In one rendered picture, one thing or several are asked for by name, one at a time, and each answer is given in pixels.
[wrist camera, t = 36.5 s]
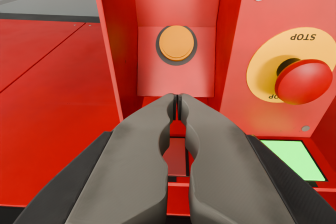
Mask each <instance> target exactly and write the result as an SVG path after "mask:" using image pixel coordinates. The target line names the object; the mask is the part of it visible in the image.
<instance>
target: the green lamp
mask: <svg viewBox="0 0 336 224"><path fill-rule="evenodd" d="M261 141H262V142H263V143H264V144H265V145H266V146H267V147H268V148H269V149H271V150H272V151H273V152H274V153H275V154H276V155H277V156H278V157H279V158H280V159H282V160H283V161H284V162H285V163H286V164H287V165H288V166H289V167H290V168H292V169H293V170H294V171H295V172H296V173H297V174H298V175H299V176H300V177H302V178H303V179H304V180H309V181H325V179H324V177H323V175H322V174H321V172H320V171H319V169H318V168H317V166H316V164H315V163H314V161H313V160H312V158H311V157H310V155H309V153H308V152H307V150H306V149H305V147H304V145H303V144H302V142H301V141H272V140H261Z"/></svg>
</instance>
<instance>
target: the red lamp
mask: <svg viewBox="0 0 336 224"><path fill-rule="evenodd" d="M162 157H163V159H164V160H165V162H166V163H167V166H168V176H186V147H185V138H170V140H169V148H168V149H167V150H166V151H165V153H164V154H163V156H162Z"/></svg>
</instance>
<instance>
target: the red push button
mask: <svg viewBox="0 0 336 224"><path fill-rule="evenodd" d="M276 75H277V79H276V82H275V86H274V90H275V94H276V95H277V97H278V98H279V99H280V100H282V101H283V102H285V103H287V104H290V105H302V104H306V103H309V102H312V101H314V100H316V99H317V98H319V97H320V96H322V95H323V94H324V93H325V92H326V91H327V90H328V88H329V87H330V85H331V83H332V80H333V73H332V71H331V69H330V67H329V66H328V65H327V64H326V63H325V62H324V61H321V60H318V59H303V60H301V59H299V58H290V59H287V60H285V61H284V62H282V63H281V64H280V65H279V66H278V68H277V71H276Z"/></svg>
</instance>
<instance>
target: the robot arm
mask: <svg viewBox="0 0 336 224"><path fill-rule="evenodd" d="M176 109H177V114H178V121H181V122H182V123H183V125H184V126H185V128H186V133H185V147H186V149H187V150H188V151H189V152H190V154H191V155H192V157H193V159H194V162H193V163H192V165H191V168H190V179H189V190H188V201H189V211H190V220H191V223H192V224H336V211H335V210H334V209H333V208H332V207H331V206H330V204H329V203H328V202H327V201H326V200H325V199H324V198H323V197H322V196H321V195H320V194H319V193H318V192H317V191H316V190H315V189H314V188H313V187H311V186H310V185H309V184H308V183H307V182H306V181H305V180H304V179H303V178H302V177H300V176H299V175H298V174H297V173H296V172H295V171H294V170H293V169H292V168H291V167H289V166H288V165H287V164H286V163H285V162H284V161H283V160H282V159H281V158H279V157H278V156H277V155H276V154H275V153H274V152H273V151H272V150H271V149H269V148H268V147H267V146H266V145H265V144H264V143H263V142H262V141H261V140H259V139H258V138H257V137H256V136H255V135H254V134H246V133H245V132H244V131H242V130H241V129H240V128H239V127H238V126H237V125H236V124H235V123H233V122H232V121H231V120H230V119H228V118H227V117H226V116H224V115H223V114H221V113H220V112H218V111H216V110H215V109H213V108H211V107H210V106H208V105H206V104H204V103H203V102H201V101H199V100H198V99H196V98H194V97H192V96H191V95H189V94H186V93H181V94H173V93H168V94H166V95H164V96H162V97H160V98H158V99H157V100H155V101H153V102H151V103H150V104H148V105H146V106H144V107H142V108H141V109H139V110H137V111H136V112H134V113H132V114H131V115H129V116H128V117H127V118H125V119H124V120H123V121H122V122H120V123H119V124H118V125H117V126H116V127H115V128H114V129H113V130H112V131H104V132H103V133H102V134H101V135H100V136H98V137H97V138H96V139H95V140H94V141H93V142H92V143H91V144H90V145H89V146H87V147H86V148H85V149H84V150H83V151H82V152H81V153H80V154H79V155H78V156H77V157H75V158H74V159H73V160H72V161H71V162H70V163H69V164H68V165H67V166H66V167H64V168H63V169H62V170H61V171H60V172H59V173H58V174H57V175H56V176H55V177H53V178H52V179H51V180H50V181H49V182H48V183H47V184H46V185H45V186H44V187H43V188H42V189H41V190H40V191H39V192H38V193H37V195H36V196H35V197H34V198H33V199H32V200H31V201H30V202H29V204H28V205H27V206H26V207H25V208H24V210H23V211H22V212H21V213H20V215H19V216H18V217H17V219H16V220H15V221H14V223H13V224H165V222H166V219H167V205H168V165H167V163H166V162H165V160H164V158H163V154H164V153H165V151H166V150H167V149H168V148H169V146H170V124H171V123H172V122H173V120H174V121H175V120H176Z"/></svg>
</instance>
